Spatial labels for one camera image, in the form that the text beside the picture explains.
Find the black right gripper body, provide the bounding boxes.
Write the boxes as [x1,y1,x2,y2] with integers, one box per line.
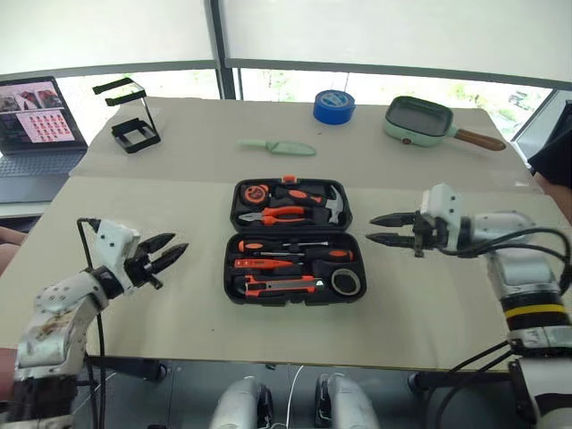
[412,209,449,259]

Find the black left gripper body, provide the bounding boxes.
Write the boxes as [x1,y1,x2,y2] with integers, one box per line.
[125,249,163,290]

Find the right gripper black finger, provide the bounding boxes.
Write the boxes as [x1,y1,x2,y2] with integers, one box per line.
[365,231,419,249]
[369,212,419,228]

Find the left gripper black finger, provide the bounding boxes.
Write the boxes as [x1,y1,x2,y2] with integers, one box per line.
[151,243,189,274]
[139,231,178,259]

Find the long orange black screwdriver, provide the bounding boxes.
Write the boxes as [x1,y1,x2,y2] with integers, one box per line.
[253,248,355,263]

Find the black electrical tape roll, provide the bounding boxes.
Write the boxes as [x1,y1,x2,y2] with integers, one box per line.
[330,267,363,298]

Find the short orange black screwdriver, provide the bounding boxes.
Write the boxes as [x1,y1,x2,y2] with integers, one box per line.
[237,239,331,253]

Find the orange voltage tester pen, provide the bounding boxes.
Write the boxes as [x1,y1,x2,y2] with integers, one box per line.
[232,257,297,271]

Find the orange black utility knife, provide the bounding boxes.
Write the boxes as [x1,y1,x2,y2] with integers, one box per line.
[242,273,325,299]

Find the black tool case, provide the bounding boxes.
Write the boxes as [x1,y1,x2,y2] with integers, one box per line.
[223,174,369,307]

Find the orange black tape measure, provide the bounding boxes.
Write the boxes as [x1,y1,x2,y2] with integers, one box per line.
[242,183,271,206]

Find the blue tape roll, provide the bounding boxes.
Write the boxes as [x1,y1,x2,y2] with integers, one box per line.
[312,88,357,127]

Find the green sheathed knife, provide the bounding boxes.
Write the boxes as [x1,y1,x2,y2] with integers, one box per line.
[236,138,318,158]

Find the bystander bare knee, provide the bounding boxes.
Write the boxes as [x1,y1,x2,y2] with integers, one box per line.
[0,224,26,276]

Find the dark grey laptop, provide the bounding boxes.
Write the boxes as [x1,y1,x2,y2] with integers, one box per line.
[0,75,89,205]

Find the bystander in dark clothing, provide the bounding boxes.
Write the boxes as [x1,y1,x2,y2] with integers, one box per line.
[526,99,572,225]

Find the silver rounded left leg shell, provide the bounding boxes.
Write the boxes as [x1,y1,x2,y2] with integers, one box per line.
[208,376,274,429]

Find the silver rounded leg shell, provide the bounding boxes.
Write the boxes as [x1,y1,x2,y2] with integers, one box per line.
[314,373,382,429]
[208,376,274,429]

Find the silver rounded right leg shell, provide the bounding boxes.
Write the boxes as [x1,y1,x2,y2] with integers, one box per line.
[314,373,382,429]

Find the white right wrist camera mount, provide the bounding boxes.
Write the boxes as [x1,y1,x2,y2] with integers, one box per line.
[420,182,463,252]

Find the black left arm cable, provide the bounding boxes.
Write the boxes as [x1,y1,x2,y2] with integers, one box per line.
[76,216,109,429]

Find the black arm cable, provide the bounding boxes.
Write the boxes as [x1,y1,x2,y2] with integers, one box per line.
[439,226,572,292]
[76,216,109,429]

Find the claw hammer orange black handle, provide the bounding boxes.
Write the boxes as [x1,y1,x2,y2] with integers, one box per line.
[273,183,349,225]

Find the black metal wire stand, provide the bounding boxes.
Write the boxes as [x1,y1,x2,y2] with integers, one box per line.
[91,76,163,155]

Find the green electric pan wooden handle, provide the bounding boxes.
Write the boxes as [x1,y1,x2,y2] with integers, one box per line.
[382,95,508,153]

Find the orange handled pliers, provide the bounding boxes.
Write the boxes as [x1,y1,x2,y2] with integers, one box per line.
[237,205,315,226]

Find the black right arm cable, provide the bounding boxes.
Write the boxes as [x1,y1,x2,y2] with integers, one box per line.
[439,226,572,292]

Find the black table frame bar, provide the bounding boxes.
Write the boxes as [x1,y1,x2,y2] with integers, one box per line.
[408,370,516,393]

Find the thin white cable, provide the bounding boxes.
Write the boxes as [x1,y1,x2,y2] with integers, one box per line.
[284,365,306,429]

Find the dark grey window frame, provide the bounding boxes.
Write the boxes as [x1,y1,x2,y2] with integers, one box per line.
[0,0,572,102]

